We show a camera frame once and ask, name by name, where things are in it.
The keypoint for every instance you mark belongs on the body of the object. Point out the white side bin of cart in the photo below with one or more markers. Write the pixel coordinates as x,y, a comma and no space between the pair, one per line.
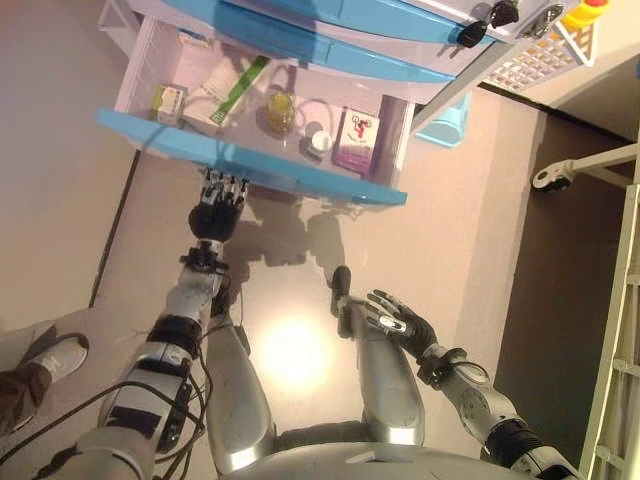
117,20

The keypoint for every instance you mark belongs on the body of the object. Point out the brown trousers of person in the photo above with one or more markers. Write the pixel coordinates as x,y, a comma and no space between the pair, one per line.
20,395

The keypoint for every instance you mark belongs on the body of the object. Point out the white bed leg with caster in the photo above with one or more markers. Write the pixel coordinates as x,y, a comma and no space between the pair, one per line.
550,177

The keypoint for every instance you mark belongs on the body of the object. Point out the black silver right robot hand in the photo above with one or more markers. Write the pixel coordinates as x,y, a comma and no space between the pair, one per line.
410,330

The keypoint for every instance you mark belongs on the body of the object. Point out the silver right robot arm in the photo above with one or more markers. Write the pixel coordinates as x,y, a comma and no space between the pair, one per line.
475,400

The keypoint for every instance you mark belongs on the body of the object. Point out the clear bottle of yellow capsules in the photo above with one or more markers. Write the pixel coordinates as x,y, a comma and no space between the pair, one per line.
279,112

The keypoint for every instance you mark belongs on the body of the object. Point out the grey white sneaker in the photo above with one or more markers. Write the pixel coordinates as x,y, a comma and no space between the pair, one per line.
55,365

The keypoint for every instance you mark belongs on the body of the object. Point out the small green white medicine box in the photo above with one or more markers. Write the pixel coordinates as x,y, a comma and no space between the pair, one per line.
170,102

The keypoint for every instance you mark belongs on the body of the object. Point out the silver cart latch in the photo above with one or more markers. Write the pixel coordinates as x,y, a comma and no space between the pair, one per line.
542,20

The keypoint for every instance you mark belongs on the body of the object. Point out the white slatted frame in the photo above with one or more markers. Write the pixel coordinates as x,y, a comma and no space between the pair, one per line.
612,325

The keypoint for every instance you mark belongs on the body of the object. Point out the silver right robot leg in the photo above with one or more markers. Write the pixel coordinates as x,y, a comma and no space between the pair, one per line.
385,380

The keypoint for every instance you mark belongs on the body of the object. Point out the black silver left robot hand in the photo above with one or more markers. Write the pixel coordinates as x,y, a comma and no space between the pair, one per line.
215,222

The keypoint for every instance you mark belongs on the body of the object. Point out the pink box with red figure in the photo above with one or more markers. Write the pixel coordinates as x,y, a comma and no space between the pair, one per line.
355,140

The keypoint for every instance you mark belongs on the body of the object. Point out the long white green medicine box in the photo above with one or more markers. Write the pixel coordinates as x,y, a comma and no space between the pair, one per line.
215,95

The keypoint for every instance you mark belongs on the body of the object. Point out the black key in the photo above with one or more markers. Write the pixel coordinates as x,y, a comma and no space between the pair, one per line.
502,14
472,34

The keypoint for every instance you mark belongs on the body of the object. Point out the small white lidded bottle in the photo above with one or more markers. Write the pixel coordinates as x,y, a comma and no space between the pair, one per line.
320,142

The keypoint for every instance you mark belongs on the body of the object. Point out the blue fronted white cart drawer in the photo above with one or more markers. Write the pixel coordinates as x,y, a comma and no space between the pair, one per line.
150,134

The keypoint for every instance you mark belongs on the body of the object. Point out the white lattice side basket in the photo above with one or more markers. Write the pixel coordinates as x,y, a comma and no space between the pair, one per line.
530,60

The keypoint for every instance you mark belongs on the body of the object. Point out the yellow sharps container red lid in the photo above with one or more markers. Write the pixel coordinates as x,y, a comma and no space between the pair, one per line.
585,15

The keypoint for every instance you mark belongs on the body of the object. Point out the grey robot torso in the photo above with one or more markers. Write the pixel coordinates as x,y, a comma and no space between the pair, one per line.
350,465

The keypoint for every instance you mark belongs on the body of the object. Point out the light blue plastic bin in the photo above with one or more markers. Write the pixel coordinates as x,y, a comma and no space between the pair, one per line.
445,125

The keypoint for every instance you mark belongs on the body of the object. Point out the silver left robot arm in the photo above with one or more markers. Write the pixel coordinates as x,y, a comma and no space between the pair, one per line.
190,295

